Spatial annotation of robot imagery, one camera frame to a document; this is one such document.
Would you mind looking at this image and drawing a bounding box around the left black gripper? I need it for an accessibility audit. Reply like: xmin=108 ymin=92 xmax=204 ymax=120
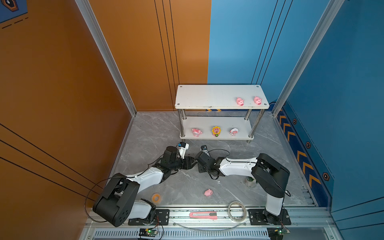
xmin=169 ymin=156 xmax=197 ymax=172

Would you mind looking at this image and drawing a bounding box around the pink bow character toy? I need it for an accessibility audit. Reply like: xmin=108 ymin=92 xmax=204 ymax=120
xmin=192 ymin=128 xmax=203 ymax=137

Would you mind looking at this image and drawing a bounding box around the pink yellow figure toy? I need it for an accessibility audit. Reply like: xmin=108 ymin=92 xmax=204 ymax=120
xmin=212 ymin=126 xmax=221 ymax=137

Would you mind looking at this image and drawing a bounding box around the pink white round character toy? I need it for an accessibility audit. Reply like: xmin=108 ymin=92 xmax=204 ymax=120
xmin=230 ymin=128 xmax=239 ymax=137

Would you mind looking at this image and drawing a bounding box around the white two-tier shelf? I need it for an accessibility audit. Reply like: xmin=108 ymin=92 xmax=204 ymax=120
xmin=175 ymin=85 xmax=270 ymax=143

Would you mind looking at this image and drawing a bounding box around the small pink pig toy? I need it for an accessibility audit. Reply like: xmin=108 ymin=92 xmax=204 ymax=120
xmin=254 ymin=96 xmax=262 ymax=105

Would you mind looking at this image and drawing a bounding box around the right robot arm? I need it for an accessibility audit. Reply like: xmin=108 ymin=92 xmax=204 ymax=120
xmin=195 ymin=151 xmax=290 ymax=217

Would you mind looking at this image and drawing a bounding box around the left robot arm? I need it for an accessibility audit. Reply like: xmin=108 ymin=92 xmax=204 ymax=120
xmin=92 ymin=142 xmax=196 ymax=227

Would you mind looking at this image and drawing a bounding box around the orange tape roll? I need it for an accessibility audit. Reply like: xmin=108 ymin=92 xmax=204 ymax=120
xmin=151 ymin=193 xmax=162 ymax=205

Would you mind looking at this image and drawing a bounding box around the pink utility knife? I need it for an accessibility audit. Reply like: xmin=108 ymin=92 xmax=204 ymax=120
xmin=189 ymin=211 xmax=218 ymax=220

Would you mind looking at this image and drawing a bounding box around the coiled clear tube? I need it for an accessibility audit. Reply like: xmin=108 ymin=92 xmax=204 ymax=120
xmin=227 ymin=201 xmax=247 ymax=223

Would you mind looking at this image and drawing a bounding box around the left circuit board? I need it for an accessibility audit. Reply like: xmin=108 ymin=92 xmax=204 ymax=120
xmin=138 ymin=228 xmax=159 ymax=240

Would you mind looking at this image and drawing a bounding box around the circuit board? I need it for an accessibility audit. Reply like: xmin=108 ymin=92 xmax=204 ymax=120
xmin=267 ymin=229 xmax=287 ymax=240
xmin=138 ymin=228 xmax=159 ymax=240

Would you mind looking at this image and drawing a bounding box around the right circuit board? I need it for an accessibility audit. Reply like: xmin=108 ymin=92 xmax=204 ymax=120
xmin=267 ymin=229 xmax=287 ymax=240

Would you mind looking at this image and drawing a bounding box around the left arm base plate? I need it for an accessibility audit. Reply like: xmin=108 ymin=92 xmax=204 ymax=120
xmin=128 ymin=209 xmax=170 ymax=226

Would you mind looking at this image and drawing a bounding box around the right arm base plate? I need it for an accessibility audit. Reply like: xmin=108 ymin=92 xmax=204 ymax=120
xmin=248 ymin=209 xmax=292 ymax=226

